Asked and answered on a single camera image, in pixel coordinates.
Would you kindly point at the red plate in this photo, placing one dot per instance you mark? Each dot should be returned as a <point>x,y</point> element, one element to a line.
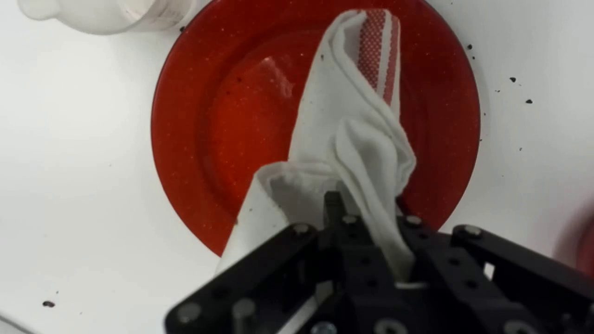
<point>227,99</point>

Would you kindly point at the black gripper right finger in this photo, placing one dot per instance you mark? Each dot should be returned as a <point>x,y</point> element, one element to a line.
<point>477,283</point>

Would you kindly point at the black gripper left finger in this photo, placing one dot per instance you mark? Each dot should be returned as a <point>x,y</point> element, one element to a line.
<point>329,281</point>

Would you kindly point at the clear plastic measuring cup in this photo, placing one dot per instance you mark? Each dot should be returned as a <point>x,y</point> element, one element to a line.
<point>106,17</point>

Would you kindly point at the white red-striped tea towel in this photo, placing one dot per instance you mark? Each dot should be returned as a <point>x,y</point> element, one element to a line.
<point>347,138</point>

